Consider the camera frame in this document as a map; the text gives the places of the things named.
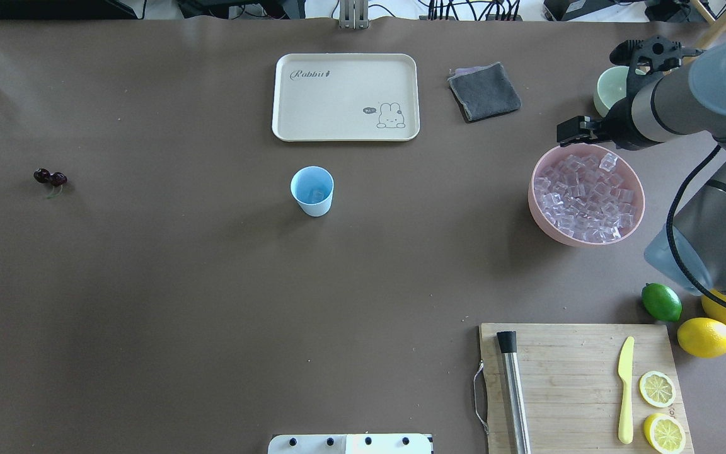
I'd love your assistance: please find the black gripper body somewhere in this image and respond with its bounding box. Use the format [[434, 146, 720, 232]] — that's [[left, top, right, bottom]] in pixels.
[[599, 98, 638, 151]]

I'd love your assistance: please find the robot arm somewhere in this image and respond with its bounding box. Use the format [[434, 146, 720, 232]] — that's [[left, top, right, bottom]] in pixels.
[[556, 35, 726, 303]]

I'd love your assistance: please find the pink bowl of ice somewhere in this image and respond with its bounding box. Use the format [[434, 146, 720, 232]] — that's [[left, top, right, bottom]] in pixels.
[[527, 144, 645, 247]]

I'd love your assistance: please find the blue plastic cup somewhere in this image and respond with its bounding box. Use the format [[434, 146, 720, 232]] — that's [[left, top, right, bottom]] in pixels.
[[290, 166, 335, 218]]

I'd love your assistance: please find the green bowl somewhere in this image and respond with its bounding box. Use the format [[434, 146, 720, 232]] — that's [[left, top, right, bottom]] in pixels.
[[593, 66, 629, 117]]

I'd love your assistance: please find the grey folded cloth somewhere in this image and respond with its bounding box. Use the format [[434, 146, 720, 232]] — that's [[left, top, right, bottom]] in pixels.
[[447, 61, 522, 122]]

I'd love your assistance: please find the wooden stand with base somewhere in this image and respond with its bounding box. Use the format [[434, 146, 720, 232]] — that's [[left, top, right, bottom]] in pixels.
[[689, 0, 726, 49]]

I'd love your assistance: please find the green lime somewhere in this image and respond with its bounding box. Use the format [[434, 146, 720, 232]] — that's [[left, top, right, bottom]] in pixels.
[[642, 282, 683, 322]]

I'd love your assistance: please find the whole yellow lemon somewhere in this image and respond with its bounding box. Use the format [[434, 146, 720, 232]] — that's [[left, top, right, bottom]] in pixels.
[[677, 317, 726, 359], [701, 289, 726, 325]]

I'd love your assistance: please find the steel muddler black cap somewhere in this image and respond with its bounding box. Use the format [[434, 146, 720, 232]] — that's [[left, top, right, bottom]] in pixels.
[[496, 330, 532, 453]]

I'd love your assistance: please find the yellow plastic knife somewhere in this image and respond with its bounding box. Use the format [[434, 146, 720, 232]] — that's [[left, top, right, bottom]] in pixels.
[[617, 336, 636, 445]]

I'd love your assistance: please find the bamboo cutting board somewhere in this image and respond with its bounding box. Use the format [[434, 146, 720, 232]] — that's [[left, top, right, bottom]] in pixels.
[[479, 323, 689, 453]]

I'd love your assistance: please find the lemon half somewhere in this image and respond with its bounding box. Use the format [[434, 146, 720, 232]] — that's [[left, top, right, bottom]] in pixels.
[[643, 413, 688, 453], [638, 370, 676, 408]]

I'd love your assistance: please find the cream rabbit tray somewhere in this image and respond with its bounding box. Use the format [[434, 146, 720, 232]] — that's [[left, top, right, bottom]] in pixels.
[[272, 54, 420, 142]]

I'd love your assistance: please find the dark red cherry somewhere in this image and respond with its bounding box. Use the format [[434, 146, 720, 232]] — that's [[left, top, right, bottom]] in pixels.
[[33, 168, 52, 184], [49, 172, 68, 187]]

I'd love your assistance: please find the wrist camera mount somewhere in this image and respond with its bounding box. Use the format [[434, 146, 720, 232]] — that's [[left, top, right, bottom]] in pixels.
[[609, 35, 705, 74]]

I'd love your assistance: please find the aluminium frame post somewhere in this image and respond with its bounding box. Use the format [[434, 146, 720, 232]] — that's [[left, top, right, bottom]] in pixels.
[[338, 0, 369, 30]]

